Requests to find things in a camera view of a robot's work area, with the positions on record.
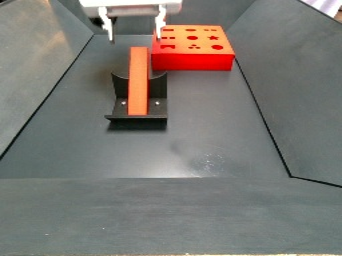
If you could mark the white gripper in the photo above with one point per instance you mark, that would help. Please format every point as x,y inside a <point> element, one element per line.
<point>117,8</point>

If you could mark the red shape sorter board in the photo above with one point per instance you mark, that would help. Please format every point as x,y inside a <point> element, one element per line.
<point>193,47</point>

